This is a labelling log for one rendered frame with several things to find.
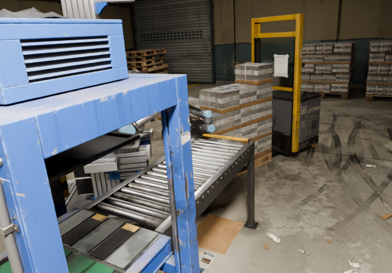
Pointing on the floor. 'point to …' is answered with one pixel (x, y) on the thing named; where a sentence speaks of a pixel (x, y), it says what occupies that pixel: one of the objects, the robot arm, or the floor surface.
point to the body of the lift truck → (284, 105)
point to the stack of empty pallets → (137, 64)
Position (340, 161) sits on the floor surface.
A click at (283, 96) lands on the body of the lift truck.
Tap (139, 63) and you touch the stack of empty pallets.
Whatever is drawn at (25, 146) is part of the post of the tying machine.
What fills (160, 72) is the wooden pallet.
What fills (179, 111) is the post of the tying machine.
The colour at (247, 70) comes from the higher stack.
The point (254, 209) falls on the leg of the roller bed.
